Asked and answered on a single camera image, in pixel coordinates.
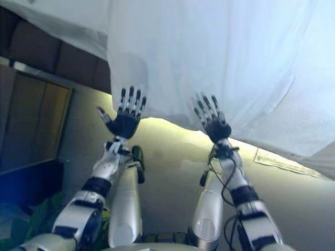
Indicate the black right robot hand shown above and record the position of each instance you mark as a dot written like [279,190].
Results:
[218,129]

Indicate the dark box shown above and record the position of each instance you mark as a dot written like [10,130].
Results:
[26,185]

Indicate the green leafy plant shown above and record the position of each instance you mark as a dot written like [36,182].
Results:
[42,219]

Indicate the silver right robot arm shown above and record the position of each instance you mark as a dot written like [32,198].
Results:
[246,198]

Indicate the grey bedspread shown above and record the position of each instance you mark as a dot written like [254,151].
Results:
[324,154]

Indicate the white duvet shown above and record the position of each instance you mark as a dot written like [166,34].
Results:
[222,52]

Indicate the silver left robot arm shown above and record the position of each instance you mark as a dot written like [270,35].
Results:
[99,180]

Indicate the silver left robot leg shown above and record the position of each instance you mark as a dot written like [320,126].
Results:
[125,204]

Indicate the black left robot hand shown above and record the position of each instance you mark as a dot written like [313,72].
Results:
[124,124]

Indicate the white printed label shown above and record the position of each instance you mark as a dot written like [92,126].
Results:
[282,163]

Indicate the silver robot torso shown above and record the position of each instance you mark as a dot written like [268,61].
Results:
[104,245]

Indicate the wooden glass-top nightstand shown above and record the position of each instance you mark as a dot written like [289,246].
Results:
[34,117]

